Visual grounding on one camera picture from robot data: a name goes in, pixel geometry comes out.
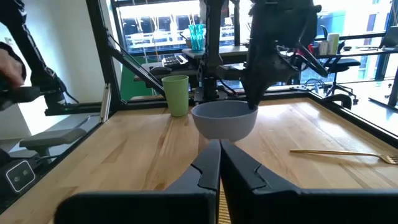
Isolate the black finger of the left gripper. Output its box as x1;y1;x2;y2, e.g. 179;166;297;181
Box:
241;46;277;110
273;49;301;83

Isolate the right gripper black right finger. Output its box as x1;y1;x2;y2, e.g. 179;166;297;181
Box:
220;139;398;224

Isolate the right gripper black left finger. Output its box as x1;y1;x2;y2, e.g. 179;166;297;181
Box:
54;139;222;224

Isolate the blue-grey bowl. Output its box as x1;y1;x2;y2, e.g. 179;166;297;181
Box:
191;100;259;142

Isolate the light green cup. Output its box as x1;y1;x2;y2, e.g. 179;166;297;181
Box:
161;75;190;118

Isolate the wooden fork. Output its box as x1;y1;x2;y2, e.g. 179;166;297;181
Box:
289;149;398;166

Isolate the grey office desk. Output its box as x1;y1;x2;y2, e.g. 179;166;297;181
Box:
313;46;398;59
182;45;249;60

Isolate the white container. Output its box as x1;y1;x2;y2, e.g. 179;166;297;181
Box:
326;32;341;55

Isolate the black office chair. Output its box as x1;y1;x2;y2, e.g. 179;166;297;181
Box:
318;24;362;105

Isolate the black chair armrest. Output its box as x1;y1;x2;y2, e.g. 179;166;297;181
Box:
321;93;353;110

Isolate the teal patterned tumbler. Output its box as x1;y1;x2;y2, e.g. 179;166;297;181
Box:
188;24;205;52

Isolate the black keyboard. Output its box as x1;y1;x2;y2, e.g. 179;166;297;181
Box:
161;55;190;70

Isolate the black computer mouse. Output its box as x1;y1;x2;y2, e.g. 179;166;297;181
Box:
149;66;173;77

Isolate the open laptop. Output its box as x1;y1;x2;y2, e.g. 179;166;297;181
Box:
378;26;398;50

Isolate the green panel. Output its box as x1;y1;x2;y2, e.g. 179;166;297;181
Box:
119;55;159;101

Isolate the grey chair armrest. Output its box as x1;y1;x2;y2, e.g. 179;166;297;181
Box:
19;128;88;156

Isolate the person's hand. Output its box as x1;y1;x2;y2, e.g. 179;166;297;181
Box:
0;48;27;91

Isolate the black aluminium rig frame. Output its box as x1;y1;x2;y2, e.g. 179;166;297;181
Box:
85;0;167;124

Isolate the black depth camera box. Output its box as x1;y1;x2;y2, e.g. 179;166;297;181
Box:
5;159;36;193

